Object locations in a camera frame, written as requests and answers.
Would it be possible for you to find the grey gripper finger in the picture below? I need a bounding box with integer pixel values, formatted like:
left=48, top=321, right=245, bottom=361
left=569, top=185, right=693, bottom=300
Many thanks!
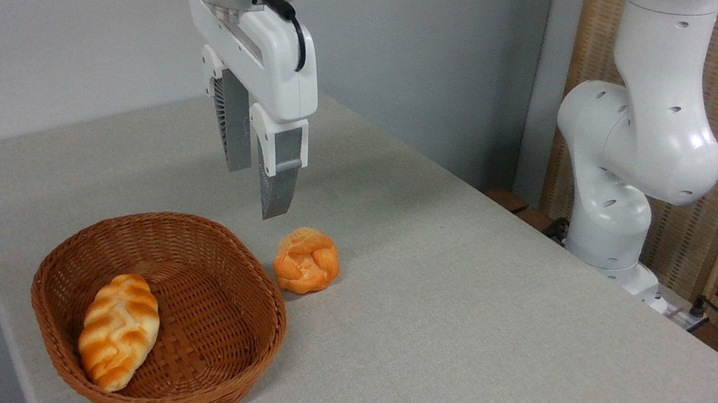
left=182, top=44, right=272, bottom=177
left=231, top=103, right=317, bottom=227

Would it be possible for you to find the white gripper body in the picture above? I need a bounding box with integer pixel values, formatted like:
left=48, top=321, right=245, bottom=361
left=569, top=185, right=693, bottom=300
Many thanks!
left=166, top=0, right=335, bottom=130

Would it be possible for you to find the long striped bread loaf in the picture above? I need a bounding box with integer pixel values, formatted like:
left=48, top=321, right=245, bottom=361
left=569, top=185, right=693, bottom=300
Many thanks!
left=70, top=266, right=169, bottom=400

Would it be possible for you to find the round orange bread roll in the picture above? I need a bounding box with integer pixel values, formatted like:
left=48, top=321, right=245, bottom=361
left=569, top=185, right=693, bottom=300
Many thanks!
left=268, top=223, right=347, bottom=301

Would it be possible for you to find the brown wicker basket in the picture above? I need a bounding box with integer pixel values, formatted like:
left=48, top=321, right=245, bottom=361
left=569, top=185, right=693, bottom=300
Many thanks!
left=11, top=189, right=304, bottom=403

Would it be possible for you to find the black plug connector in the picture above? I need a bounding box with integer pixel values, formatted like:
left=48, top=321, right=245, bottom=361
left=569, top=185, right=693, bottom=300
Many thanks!
left=542, top=215, right=573, bottom=245

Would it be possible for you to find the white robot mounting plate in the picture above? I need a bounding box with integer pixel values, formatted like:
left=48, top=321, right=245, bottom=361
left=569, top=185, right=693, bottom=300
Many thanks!
left=633, top=279, right=714, bottom=336

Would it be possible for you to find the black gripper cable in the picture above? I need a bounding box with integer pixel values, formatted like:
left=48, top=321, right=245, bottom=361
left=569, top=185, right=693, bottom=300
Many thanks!
left=246, top=0, right=318, bottom=73

